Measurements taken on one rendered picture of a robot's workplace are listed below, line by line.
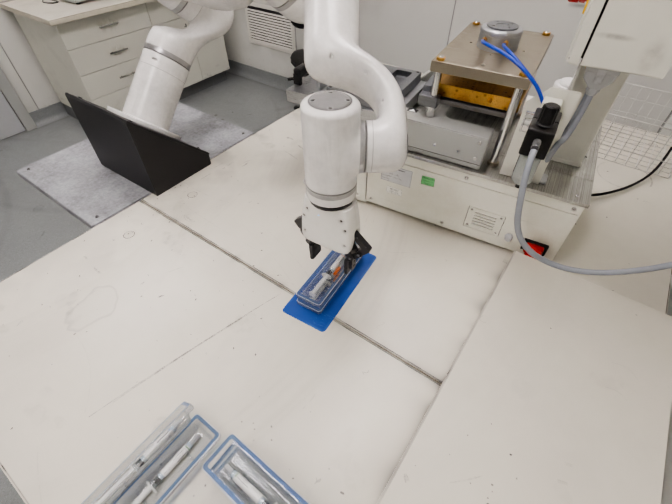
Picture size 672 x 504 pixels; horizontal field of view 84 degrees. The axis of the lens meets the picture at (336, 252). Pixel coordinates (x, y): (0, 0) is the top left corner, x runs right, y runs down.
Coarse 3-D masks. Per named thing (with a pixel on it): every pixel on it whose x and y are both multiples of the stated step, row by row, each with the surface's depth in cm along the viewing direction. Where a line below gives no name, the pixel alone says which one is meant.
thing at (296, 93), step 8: (304, 80) 98; (312, 80) 98; (288, 88) 95; (296, 88) 95; (304, 88) 95; (312, 88) 95; (320, 88) 94; (416, 88) 95; (288, 96) 96; (296, 96) 94; (304, 96) 93; (408, 96) 92; (416, 96) 94; (408, 104) 90; (368, 112) 87
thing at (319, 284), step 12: (336, 252) 80; (324, 264) 77; (336, 264) 77; (312, 276) 75; (324, 276) 75; (336, 276) 75; (300, 288) 73; (312, 288) 73; (324, 288) 73; (312, 300) 71
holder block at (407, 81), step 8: (384, 64) 99; (392, 72) 96; (400, 72) 97; (408, 72) 96; (416, 72) 96; (400, 80) 96; (408, 80) 92; (416, 80) 95; (328, 88) 89; (336, 88) 89; (400, 88) 89; (408, 88) 91; (368, 104) 87
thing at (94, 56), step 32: (32, 0) 237; (64, 0) 237; (96, 0) 237; (128, 0) 237; (32, 32) 241; (64, 32) 222; (96, 32) 235; (128, 32) 250; (64, 64) 241; (96, 64) 243; (128, 64) 259; (192, 64) 297; (224, 64) 321; (64, 96) 272; (96, 96) 251
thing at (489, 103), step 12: (444, 84) 75; (456, 84) 75; (468, 84) 75; (480, 84) 75; (492, 84) 75; (444, 96) 77; (456, 96) 76; (468, 96) 75; (480, 96) 73; (492, 96) 72; (504, 96) 71; (468, 108) 76; (480, 108) 75; (492, 108) 74; (504, 108) 73
